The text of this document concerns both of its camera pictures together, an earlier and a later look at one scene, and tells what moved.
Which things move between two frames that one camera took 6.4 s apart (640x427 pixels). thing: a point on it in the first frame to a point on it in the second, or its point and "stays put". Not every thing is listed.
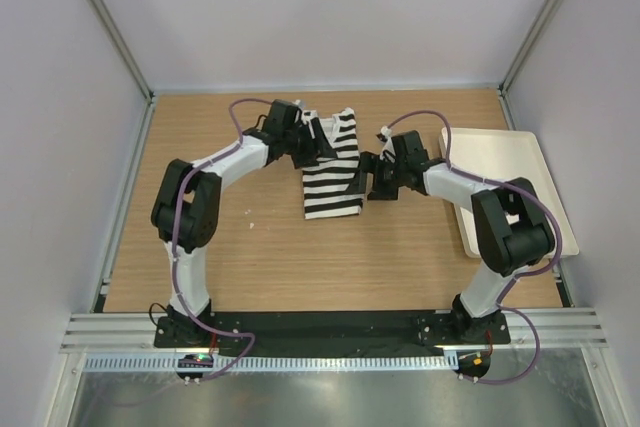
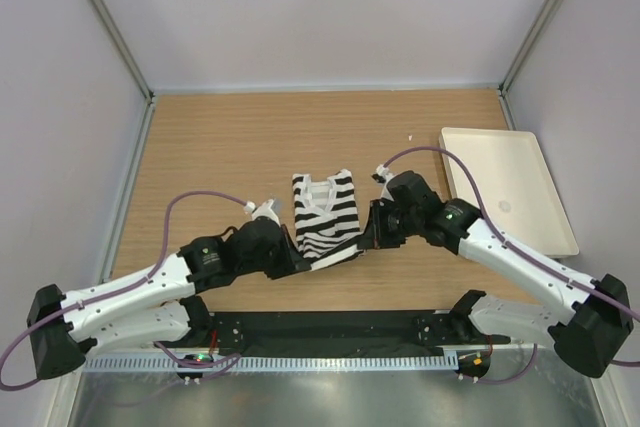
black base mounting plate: x=328 y=333 stays put
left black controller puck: x=197 y=360 stays put
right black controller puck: x=473 y=362 stays put
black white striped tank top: x=325 y=183 to x=327 y=218
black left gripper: x=320 y=147 to x=293 y=261
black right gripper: x=358 y=184 to x=375 y=235
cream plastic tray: x=509 y=156 stays put
